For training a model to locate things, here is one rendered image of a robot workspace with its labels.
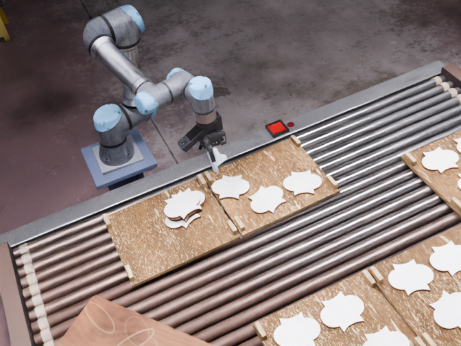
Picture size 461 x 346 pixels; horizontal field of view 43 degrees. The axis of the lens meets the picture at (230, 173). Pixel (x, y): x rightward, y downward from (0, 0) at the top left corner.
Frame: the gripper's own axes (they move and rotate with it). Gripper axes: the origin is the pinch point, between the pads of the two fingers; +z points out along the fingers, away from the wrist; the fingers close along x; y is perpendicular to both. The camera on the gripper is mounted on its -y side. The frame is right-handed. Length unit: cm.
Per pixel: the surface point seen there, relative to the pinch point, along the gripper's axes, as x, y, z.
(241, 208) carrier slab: -14.0, 5.7, 15.1
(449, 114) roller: -12, 104, 16
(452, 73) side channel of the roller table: 6, 120, 12
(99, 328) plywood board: -43, -56, 6
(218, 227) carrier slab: -17.7, -5.7, 15.2
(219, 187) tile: -0.9, 2.9, 13.9
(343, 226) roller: -39, 33, 16
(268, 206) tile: -19.5, 14.0, 13.8
